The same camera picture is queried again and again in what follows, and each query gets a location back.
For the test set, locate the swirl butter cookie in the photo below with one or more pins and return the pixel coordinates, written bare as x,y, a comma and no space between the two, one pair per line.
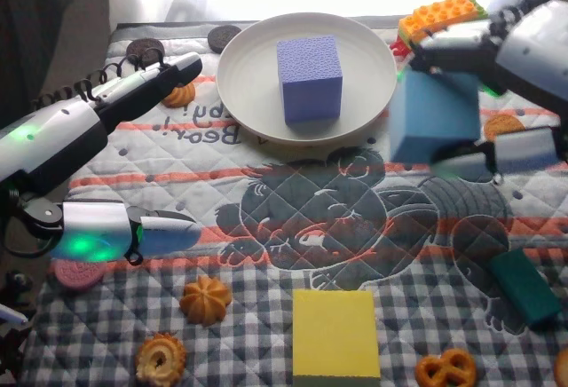
182,96
206,300

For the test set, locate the pretzel shaped cookie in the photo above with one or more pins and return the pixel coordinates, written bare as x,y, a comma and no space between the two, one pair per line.
435,371

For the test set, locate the golden cookie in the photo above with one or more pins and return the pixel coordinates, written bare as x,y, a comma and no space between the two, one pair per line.
562,367

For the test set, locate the grey quilt with bear print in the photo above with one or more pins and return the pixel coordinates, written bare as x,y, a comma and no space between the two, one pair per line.
355,227

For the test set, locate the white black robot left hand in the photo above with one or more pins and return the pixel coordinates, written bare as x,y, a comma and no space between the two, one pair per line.
53,138

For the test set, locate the dark chocolate sandwich cookie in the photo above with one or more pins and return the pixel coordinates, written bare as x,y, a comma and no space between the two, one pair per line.
142,47
221,37

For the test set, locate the pink sandwich cookie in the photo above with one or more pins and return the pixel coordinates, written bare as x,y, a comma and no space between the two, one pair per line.
75,277

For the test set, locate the blue cube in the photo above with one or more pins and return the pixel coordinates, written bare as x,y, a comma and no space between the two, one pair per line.
430,116

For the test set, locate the purple textured cube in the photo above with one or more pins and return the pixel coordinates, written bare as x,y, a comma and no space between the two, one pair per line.
310,81

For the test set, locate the orange green red brick train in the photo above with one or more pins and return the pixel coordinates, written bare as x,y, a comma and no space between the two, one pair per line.
444,12

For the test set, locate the yellow block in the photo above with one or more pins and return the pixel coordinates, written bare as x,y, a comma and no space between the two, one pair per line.
335,334

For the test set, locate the round tan biscuit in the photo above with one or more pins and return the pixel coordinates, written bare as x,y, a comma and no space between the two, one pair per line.
503,126

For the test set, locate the white round plate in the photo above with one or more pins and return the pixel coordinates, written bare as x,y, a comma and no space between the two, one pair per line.
248,85

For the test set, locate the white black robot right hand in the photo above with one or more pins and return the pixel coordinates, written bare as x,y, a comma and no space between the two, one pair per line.
532,49

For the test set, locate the teal rectangular block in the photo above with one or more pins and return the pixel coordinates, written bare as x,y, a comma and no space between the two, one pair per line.
526,289

